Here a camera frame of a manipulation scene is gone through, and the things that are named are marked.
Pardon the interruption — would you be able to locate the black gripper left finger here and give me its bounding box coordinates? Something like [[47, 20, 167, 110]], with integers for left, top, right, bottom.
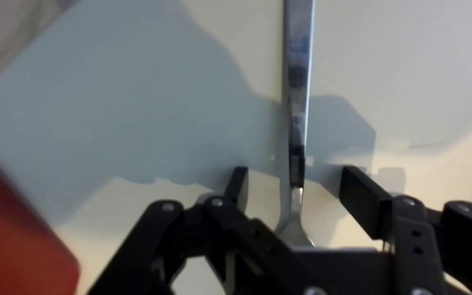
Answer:
[[85, 166, 303, 295]]

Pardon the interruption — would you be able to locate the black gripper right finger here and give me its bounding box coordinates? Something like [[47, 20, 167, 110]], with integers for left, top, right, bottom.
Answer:
[[339, 164, 472, 295]]

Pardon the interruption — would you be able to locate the silver spoon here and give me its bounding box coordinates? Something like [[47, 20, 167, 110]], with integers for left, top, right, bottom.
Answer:
[[275, 0, 317, 249]]

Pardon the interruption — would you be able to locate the red spatula with wooden handle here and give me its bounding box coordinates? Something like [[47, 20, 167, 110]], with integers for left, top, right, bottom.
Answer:
[[0, 156, 81, 295]]

